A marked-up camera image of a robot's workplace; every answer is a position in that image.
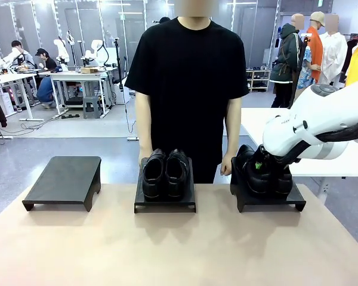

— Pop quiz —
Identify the blue floral shirt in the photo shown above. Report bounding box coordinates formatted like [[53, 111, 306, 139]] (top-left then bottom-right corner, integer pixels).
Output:
[[297, 46, 313, 90]]

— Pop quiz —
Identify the person's right forearm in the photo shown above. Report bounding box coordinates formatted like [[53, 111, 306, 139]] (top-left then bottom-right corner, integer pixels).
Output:
[[135, 88, 153, 147]]

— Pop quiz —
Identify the white computer box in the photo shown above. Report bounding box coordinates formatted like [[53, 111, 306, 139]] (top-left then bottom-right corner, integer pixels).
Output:
[[115, 83, 126, 105]]

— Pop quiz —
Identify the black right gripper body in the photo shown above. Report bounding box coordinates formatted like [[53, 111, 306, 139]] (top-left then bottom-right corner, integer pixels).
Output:
[[257, 145, 292, 174]]

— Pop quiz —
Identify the black camera tripod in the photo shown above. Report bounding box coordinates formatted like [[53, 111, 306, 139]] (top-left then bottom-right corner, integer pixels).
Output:
[[112, 37, 124, 88]]

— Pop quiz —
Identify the person in black t-shirt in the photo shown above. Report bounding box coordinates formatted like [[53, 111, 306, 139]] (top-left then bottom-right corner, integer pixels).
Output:
[[124, 0, 250, 184]]

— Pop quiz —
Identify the white desk with box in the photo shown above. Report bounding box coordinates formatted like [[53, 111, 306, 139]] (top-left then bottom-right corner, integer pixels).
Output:
[[47, 70, 112, 116]]

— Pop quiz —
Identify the black leather buckle shoe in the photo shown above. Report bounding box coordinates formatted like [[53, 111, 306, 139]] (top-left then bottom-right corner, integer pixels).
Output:
[[142, 148, 167, 200], [234, 144, 275, 198], [273, 166, 294, 199], [166, 148, 192, 201]]

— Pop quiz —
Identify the person's left forearm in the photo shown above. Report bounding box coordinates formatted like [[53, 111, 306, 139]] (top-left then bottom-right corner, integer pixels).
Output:
[[223, 95, 243, 156]]

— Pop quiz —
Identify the black shoe stand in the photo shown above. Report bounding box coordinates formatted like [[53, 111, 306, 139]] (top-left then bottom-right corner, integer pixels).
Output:
[[134, 157, 197, 214], [230, 156, 307, 213], [21, 156, 102, 212]]

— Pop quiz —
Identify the mannequin in green hoodie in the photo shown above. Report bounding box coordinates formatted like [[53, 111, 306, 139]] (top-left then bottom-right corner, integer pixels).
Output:
[[270, 13, 304, 108]]

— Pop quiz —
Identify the white shoe shelf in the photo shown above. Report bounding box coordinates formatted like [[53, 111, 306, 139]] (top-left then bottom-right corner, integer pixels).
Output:
[[245, 67, 272, 93]]

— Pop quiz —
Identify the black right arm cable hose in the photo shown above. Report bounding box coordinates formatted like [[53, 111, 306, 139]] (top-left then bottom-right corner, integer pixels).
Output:
[[279, 115, 358, 165]]

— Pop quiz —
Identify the long white desk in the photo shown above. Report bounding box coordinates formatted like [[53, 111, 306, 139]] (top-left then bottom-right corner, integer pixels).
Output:
[[0, 72, 45, 122]]

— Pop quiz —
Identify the person in black cap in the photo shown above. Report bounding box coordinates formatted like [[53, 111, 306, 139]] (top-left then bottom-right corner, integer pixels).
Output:
[[35, 48, 58, 73]]

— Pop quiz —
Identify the squatting person in jeans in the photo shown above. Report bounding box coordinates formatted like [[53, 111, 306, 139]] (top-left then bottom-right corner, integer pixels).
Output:
[[36, 76, 56, 109]]

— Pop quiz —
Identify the person's right hand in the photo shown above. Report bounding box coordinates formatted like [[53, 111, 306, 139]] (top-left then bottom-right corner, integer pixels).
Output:
[[138, 144, 154, 161]]

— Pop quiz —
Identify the mannequin in orange shirt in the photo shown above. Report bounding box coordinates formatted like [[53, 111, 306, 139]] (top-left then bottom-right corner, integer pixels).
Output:
[[304, 11, 326, 85]]

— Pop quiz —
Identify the mannequin in white shirt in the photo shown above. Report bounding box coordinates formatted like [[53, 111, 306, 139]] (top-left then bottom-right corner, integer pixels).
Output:
[[317, 14, 349, 89]]

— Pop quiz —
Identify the person's left hand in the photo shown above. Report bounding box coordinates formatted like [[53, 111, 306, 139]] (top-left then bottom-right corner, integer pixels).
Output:
[[220, 153, 234, 177]]

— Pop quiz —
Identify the grey step stool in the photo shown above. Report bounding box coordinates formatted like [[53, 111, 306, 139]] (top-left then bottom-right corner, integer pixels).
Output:
[[83, 95, 104, 120]]

